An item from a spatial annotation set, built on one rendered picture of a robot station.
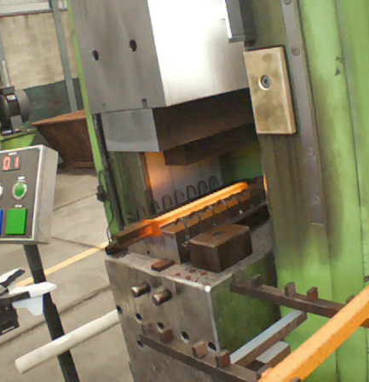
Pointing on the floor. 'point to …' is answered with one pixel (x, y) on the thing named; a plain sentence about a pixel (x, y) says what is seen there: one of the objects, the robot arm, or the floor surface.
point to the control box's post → (49, 310)
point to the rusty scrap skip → (68, 138)
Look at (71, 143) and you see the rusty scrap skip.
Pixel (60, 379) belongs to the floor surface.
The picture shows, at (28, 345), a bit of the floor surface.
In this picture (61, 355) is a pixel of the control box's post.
